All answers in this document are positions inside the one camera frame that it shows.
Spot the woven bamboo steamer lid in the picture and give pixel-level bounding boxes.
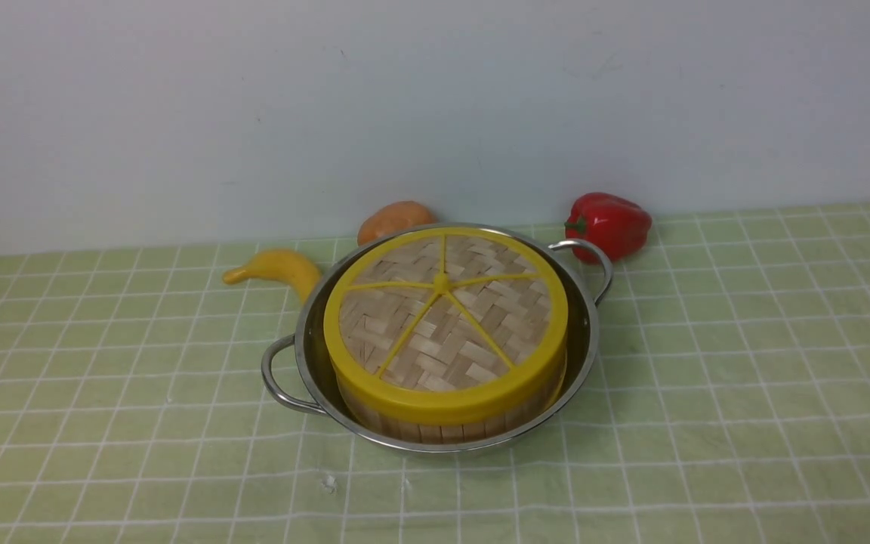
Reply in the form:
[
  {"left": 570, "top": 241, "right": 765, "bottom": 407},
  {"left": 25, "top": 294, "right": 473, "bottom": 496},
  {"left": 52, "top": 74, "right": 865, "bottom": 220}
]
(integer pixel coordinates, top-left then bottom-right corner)
[{"left": 323, "top": 227, "right": 569, "bottom": 391}]

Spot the bamboo steamer basket yellow rim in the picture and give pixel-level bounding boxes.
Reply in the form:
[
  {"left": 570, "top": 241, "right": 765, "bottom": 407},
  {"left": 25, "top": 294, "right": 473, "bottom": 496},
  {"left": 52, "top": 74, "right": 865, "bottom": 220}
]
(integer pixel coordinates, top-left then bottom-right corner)
[{"left": 336, "top": 360, "right": 566, "bottom": 445}]

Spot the orange bread roll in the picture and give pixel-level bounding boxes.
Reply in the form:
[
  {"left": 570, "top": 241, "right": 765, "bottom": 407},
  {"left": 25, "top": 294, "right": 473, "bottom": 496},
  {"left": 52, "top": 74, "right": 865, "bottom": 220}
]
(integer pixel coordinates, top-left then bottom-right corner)
[{"left": 356, "top": 200, "right": 438, "bottom": 246}]

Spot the yellow banana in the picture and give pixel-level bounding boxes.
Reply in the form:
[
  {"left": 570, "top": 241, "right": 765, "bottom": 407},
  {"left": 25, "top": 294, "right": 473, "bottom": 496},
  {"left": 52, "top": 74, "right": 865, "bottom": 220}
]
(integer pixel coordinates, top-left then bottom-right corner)
[{"left": 222, "top": 249, "right": 322, "bottom": 302}]

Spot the red bell pepper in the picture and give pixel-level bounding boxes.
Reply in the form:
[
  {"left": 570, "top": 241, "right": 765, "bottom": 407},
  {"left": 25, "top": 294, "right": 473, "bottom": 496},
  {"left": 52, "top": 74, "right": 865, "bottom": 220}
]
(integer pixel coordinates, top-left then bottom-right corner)
[{"left": 565, "top": 193, "right": 653, "bottom": 262}]

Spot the green checkered tablecloth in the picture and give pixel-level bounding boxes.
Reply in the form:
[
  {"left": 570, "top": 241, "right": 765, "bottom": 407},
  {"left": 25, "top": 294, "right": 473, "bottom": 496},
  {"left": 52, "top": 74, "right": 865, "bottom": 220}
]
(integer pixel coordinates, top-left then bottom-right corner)
[{"left": 0, "top": 204, "right": 870, "bottom": 543}]

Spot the stainless steel two-handled pot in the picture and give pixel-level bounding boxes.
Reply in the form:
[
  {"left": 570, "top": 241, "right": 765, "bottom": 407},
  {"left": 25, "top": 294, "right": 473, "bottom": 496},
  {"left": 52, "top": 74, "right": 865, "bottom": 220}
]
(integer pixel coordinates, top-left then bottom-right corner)
[{"left": 261, "top": 223, "right": 614, "bottom": 456}]

